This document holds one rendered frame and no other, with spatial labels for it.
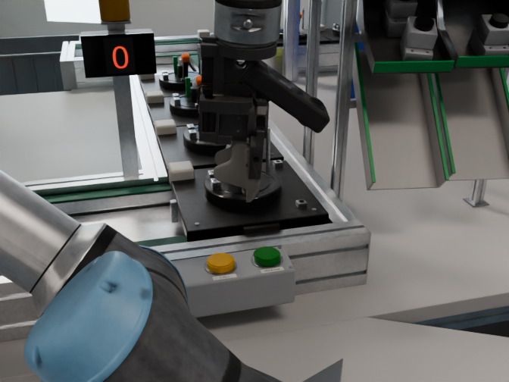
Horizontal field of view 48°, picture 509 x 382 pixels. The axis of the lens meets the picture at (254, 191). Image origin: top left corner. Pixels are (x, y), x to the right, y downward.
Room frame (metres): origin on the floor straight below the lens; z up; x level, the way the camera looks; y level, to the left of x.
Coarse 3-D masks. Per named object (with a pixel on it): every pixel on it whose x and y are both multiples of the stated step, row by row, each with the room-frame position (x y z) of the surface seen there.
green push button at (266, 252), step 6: (264, 246) 0.74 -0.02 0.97; (258, 252) 0.73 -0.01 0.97; (264, 252) 0.73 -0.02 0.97; (270, 252) 0.73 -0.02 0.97; (276, 252) 0.73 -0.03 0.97; (258, 258) 0.71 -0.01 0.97; (264, 258) 0.71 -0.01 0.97; (270, 258) 0.71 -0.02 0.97; (276, 258) 0.71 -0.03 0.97; (258, 264) 0.71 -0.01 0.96; (264, 264) 0.71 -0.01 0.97; (270, 264) 0.71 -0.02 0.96
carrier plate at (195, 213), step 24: (264, 168) 1.04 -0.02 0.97; (288, 168) 1.04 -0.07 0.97; (192, 192) 0.93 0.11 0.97; (288, 192) 0.93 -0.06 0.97; (192, 216) 0.84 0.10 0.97; (216, 216) 0.84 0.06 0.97; (240, 216) 0.84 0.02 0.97; (264, 216) 0.84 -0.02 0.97; (288, 216) 0.84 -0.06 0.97; (312, 216) 0.84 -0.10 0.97; (192, 240) 0.79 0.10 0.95
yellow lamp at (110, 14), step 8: (104, 0) 0.98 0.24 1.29; (112, 0) 0.98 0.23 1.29; (120, 0) 0.99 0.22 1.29; (128, 0) 1.00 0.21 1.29; (104, 8) 0.98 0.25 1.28; (112, 8) 0.98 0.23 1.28; (120, 8) 0.98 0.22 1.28; (128, 8) 1.00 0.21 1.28; (104, 16) 0.98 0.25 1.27; (112, 16) 0.98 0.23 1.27; (120, 16) 0.98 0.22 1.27; (128, 16) 1.00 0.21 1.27
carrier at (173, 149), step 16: (160, 128) 1.23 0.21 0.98; (176, 128) 1.27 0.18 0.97; (192, 128) 1.18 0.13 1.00; (160, 144) 1.17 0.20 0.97; (176, 144) 1.17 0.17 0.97; (192, 144) 1.13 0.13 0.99; (208, 144) 1.12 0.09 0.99; (224, 144) 1.12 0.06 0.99; (272, 144) 1.17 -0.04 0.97; (176, 160) 1.08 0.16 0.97; (192, 160) 1.08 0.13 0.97; (208, 160) 1.08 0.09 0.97
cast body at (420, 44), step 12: (408, 24) 0.95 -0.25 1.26; (420, 24) 0.92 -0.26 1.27; (432, 24) 0.93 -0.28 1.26; (408, 36) 0.93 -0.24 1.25; (420, 36) 0.92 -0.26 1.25; (432, 36) 0.92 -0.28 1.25; (408, 48) 0.93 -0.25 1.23; (420, 48) 0.93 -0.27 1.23; (432, 48) 0.93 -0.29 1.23; (408, 60) 0.93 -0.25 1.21; (420, 60) 0.93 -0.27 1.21
